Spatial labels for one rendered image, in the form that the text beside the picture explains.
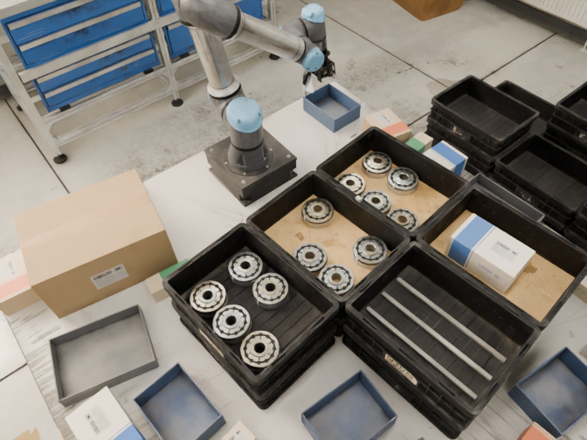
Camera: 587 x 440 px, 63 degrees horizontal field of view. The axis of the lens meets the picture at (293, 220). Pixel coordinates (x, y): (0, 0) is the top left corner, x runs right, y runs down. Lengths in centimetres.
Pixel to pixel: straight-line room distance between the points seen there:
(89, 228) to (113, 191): 15
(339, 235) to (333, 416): 53
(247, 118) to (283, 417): 92
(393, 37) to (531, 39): 102
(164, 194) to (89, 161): 138
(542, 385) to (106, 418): 117
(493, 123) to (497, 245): 117
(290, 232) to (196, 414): 59
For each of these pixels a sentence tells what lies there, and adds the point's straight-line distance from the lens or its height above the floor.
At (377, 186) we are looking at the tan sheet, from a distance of 167.
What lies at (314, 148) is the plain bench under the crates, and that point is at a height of 70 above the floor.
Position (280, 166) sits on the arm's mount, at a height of 80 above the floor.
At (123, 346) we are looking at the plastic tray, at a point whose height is 70.
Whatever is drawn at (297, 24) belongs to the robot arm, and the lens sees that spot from 175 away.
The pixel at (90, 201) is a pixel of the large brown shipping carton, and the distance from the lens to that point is 168.
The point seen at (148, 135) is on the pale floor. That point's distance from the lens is 327.
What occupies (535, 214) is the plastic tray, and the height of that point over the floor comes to 73.
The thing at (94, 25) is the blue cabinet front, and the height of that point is 69.
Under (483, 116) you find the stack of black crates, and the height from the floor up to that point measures 49.
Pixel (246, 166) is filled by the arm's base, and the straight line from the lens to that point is 174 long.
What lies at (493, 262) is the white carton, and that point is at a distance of 145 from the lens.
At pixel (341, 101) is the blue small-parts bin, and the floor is 72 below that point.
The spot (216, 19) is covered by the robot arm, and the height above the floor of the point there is 138.
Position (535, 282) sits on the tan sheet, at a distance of 157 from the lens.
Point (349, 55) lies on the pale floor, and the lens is 379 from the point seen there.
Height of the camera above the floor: 206
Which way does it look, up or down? 52 degrees down
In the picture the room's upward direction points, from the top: 3 degrees counter-clockwise
